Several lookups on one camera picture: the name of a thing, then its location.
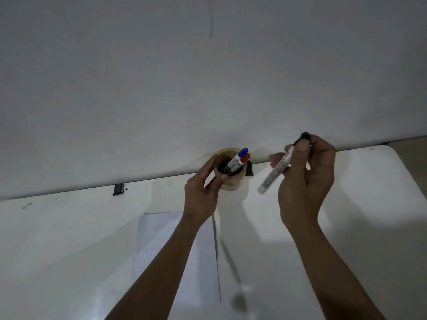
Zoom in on person's left forearm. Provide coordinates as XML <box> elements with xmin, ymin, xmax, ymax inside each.
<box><xmin>104</xmin><ymin>213</ymin><xmax>215</xmax><ymax>320</ymax></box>

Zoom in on white marker with black cap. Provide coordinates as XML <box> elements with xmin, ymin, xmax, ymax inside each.
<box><xmin>258</xmin><ymin>132</ymin><xmax>311</xmax><ymax>195</ymax></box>

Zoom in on white marker with blue cap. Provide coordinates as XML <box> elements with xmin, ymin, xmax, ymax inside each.
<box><xmin>222</xmin><ymin>147</ymin><xmax>249</xmax><ymax>174</ymax></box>

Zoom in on person's left hand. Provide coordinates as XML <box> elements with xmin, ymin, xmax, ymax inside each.
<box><xmin>183</xmin><ymin>155</ymin><xmax>229</xmax><ymax>228</ymax></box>

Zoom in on person's right forearm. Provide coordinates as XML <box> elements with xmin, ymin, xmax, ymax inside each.
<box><xmin>289</xmin><ymin>222</ymin><xmax>387</xmax><ymax>320</ymax></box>

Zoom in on white marker with red cap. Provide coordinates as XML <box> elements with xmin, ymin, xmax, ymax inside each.
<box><xmin>230</xmin><ymin>153</ymin><xmax>251</xmax><ymax>173</ymax></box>

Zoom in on person's right hand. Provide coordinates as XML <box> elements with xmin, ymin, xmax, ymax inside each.
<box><xmin>269</xmin><ymin>134</ymin><xmax>336</xmax><ymax>232</ymax></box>

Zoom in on white sheet of paper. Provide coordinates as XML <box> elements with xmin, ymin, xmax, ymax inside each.
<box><xmin>133</xmin><ymin>211</ymin><xmax>222</xmax><ymax>320</ymax></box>

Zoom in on round wooden pen holder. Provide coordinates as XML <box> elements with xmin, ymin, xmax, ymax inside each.
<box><xmin>211</xmin><ymin>148</ymin><xmax>250</xmax><ymax>191</ymax></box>

